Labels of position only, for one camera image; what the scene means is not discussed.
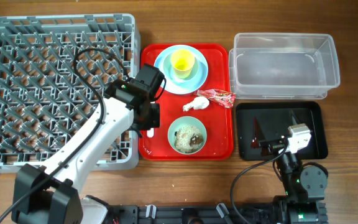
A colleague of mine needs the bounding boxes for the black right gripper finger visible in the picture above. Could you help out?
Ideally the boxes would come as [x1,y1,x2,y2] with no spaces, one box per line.
[251,117,265,148]
[289,110,300,126]

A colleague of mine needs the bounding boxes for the white plastic fork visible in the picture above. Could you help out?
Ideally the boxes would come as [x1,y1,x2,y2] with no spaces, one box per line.
[147,128,154,138]

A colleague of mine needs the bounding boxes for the green bowl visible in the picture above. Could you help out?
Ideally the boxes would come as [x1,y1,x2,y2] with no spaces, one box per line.
[167,116,208,155]

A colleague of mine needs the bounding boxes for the rice and food scraps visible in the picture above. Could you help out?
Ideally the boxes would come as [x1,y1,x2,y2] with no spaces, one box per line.
[174,124,204,154]

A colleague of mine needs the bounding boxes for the red snack wrapper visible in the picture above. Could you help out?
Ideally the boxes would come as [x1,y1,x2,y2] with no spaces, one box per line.
[195,89,236,108]

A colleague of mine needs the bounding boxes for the white napkin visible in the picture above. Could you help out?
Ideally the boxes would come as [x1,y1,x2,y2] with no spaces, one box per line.
[183,96,209,111]

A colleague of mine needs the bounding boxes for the yellow plastic cup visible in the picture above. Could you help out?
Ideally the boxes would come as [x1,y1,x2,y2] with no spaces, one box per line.
[170,49,195,79]

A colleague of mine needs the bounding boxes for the light blue small bowl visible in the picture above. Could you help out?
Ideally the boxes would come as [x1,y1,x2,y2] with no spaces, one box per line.
[163,51,198,84]

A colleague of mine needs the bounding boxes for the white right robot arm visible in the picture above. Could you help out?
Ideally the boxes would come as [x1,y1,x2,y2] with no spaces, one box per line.
[251,116,329,223]

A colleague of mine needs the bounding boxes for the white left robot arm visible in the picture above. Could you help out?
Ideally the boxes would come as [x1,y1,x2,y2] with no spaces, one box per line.
[9,78,166,223]

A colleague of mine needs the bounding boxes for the black waste tray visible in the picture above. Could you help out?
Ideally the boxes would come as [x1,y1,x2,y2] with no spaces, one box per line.
[236,101,328,161]

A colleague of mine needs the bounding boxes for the grey dishwasher rack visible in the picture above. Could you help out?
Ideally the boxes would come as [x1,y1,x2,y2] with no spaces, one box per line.
[0,14,140,173]

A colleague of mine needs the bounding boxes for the red plastic tray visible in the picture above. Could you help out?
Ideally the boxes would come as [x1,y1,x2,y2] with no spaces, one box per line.
[138,43,234,161]

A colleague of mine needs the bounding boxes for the light blue plate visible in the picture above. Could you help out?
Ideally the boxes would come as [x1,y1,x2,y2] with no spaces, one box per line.
[154,45,208,95]

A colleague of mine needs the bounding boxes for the clear plastic bin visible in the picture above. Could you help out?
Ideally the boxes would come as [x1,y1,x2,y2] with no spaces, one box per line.
[229,32,341,100]

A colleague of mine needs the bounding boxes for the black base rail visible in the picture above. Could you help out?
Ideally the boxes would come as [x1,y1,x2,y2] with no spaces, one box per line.
[106,202,328,224]

